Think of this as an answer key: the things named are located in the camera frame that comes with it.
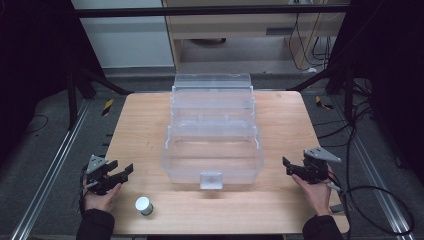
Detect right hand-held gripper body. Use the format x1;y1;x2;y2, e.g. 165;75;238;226
293;146;343;185

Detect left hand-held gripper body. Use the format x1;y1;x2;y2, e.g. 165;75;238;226
85;154;130;196

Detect small silver can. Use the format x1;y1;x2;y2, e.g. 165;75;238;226
134;196;155;217

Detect clear plastic storage box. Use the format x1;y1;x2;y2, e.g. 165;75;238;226
160;72;265;191

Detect person's left hand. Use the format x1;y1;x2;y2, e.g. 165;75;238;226
82;178;123;213

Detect person's right hand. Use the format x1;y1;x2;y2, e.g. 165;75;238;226
291;165;335;217

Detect black metal stand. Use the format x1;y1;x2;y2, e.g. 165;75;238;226
65;63;135;132
286;61;356;123

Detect white cabinet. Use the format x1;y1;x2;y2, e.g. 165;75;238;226
70;0;175;70

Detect wooden desk cabinet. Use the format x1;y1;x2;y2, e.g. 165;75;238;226
162;0;349;73

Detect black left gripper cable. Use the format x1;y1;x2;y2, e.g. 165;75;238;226
78;164;90;216

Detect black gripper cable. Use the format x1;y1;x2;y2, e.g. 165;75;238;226
326;173;416;236
78;164;90;216

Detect grey metal bracket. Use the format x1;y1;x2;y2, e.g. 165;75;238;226
329;203;346;215

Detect aluminium floor rail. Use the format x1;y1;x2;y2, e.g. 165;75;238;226
328;95;424;240
10;99;92;240

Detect black floor cables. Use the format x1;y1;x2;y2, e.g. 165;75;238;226
311;79;379;149

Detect yellow-handled tool left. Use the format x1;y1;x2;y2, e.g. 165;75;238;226
101;98;115;117

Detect yellow-handled tool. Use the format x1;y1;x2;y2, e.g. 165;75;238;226
101;98;115;117
314;95;335;111

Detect yellow-handled tool right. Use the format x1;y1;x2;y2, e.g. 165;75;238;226
314;95;335;111

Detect thin black floor cable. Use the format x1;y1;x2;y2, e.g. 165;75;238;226
24;113;50;135

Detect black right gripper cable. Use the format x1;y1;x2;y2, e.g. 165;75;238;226
326;173;416;236

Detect black cables under desk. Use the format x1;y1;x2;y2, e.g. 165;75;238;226
287;12;336;73

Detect black horizontal frame bar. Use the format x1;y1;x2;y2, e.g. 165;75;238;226
73;3;350;18

